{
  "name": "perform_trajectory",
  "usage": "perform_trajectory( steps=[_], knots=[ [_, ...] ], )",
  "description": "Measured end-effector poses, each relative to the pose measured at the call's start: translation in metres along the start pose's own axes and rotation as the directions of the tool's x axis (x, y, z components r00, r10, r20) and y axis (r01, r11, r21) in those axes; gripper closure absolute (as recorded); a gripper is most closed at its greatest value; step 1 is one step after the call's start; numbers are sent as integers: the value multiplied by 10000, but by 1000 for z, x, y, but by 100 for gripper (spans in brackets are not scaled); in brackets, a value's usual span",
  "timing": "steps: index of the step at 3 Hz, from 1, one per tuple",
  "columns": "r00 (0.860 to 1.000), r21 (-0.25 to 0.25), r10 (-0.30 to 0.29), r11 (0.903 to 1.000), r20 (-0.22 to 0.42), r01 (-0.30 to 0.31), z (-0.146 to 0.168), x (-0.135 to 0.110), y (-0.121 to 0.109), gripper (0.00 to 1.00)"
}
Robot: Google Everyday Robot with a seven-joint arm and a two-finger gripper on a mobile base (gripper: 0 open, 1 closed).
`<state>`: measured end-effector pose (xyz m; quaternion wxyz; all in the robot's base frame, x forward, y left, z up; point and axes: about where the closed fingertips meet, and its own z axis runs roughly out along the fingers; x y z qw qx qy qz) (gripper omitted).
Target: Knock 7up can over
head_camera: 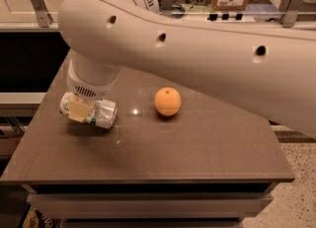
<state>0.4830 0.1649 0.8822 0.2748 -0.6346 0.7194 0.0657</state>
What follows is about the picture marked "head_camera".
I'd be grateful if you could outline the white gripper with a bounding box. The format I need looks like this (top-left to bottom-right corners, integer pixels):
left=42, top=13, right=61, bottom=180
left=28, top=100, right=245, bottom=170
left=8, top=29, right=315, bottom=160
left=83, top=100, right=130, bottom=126
left=67, top=67, right=119, bottom=122

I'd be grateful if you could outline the silver green 7up can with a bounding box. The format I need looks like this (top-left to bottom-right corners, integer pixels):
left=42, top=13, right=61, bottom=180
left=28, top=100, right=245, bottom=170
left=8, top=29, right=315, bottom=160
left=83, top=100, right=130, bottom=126
left=59, top=92, right=118, bottom=129

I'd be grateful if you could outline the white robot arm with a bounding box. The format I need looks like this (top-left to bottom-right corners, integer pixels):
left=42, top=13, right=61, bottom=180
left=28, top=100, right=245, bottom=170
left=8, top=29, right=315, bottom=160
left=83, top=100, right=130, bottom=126
left=58, top=0, right=316, bottom=137

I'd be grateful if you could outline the orange fruit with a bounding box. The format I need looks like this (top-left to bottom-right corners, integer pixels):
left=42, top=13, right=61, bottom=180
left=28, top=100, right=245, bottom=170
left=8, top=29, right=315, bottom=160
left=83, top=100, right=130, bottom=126
left=154, top=87, right=181, bottom=116

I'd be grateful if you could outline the snack bag under table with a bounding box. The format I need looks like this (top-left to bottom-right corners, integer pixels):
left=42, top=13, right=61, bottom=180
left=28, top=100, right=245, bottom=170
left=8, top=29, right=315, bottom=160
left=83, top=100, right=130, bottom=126
left=23, top=208, right=61, bottom=228

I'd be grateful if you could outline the left metal rail bracket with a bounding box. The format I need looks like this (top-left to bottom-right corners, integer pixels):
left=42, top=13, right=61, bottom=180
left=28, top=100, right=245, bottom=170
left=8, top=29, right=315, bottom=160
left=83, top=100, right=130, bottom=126
left=30, top=0, right=53, bottom=28

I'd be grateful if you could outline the right metal rail bracket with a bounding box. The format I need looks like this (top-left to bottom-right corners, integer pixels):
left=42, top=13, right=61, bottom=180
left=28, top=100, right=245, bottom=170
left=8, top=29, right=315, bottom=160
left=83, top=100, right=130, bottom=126
left=278, top=0, right=303, bottom=28

